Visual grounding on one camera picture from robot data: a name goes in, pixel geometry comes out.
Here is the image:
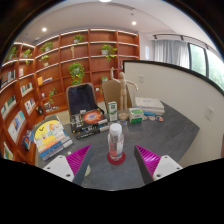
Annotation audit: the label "orange wooden shelf unit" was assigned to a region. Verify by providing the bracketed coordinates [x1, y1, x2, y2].
[0, 28, 141, 164]

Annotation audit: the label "dark blue chair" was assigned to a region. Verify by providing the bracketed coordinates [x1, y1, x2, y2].
[65, 83, 99, 116]

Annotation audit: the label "white wall socket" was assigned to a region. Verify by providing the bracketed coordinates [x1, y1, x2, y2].
[204, 106, 215, 122]

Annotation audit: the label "grey window curtain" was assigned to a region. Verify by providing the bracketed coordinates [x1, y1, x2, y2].
[153, 39, 191, 69]

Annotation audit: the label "tan chair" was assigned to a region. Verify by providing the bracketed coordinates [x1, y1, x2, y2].
[101, 79, 133, 111]

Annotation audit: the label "tall green white carton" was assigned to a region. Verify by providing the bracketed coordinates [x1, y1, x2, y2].
[107, 101, 119, 123]

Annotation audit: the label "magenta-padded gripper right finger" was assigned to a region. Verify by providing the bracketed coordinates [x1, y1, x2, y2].
[134, 144, 184, 185]

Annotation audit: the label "flat round red coaster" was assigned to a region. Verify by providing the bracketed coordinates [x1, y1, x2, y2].
[106, 151, 127, 166]

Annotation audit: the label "stack of colourful books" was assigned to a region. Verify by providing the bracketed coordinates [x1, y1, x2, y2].
[33, 119, 74, 162]

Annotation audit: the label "clear plastic water bottle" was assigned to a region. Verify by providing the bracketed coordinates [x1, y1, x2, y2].
[107, 123, 125, 162]

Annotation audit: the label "round ceiling lights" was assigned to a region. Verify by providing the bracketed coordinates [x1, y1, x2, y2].
[41, 0, 138, 33]

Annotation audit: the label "stack of white boxes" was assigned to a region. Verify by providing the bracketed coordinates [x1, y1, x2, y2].
[134, 96, 166, 117]

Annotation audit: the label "small green white box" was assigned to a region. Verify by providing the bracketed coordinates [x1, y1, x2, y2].
[128, 107, 145, 124]

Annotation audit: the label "wooden artist mannequin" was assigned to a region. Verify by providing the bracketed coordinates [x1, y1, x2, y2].
[109, 67, 139, 121]

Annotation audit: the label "black curtain rail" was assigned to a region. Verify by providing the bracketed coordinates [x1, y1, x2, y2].
[153, 33, 209, 44]

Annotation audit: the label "window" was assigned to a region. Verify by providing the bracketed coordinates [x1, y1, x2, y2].
[189, 43, 224, 91]

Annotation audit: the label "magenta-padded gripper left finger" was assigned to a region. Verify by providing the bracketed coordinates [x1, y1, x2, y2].
[42, 144, 94, 186]

